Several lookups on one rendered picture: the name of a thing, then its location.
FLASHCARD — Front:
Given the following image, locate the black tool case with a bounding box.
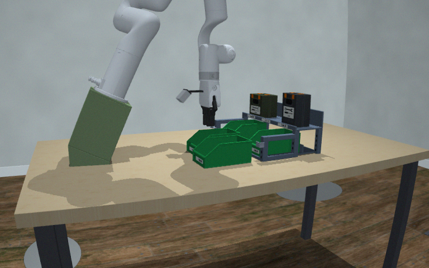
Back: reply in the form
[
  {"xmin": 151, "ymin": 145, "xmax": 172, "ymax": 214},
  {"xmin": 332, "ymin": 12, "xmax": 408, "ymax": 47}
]
[{"xmin": 282, "ymin": 92, "xmax": 311, "ymax": 127}]

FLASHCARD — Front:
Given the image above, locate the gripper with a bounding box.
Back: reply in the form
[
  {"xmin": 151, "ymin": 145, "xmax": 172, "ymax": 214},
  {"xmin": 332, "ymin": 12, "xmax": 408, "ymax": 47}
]
[{"xmin": 199, "ymin": 79, "xmax": 221, "ymax": 127}]

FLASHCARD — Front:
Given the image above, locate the green bin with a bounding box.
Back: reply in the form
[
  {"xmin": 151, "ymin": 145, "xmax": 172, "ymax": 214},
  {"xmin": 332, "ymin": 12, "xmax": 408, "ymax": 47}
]
[
  {"xmin": 223, "ymin": 119, "xmax": 266, "ymax": 139},
  {"xmin": 188, "ymin": 128, "xmax": 240, "ymax": 154},
  {"xmin": 250, "ymin": 128, "xmax": 301, "ymax": 157},
  {"xmin": 194, "ymin": 135, "xmax": 252, "ymax": 169}
]

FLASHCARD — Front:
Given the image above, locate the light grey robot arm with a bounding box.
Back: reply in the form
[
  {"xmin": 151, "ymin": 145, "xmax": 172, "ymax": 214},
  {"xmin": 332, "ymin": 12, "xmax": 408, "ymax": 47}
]
[{"xmin": 88, "ymin": 0, "xmax": 236, "ymax": 103}]

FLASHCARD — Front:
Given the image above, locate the olive green tool case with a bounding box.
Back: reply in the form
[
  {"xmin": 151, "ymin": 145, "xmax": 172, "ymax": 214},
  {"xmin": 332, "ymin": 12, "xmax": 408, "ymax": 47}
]
[{"xmin": 250, "ymin": 93, "xmax": 278, "ymax": 118}]

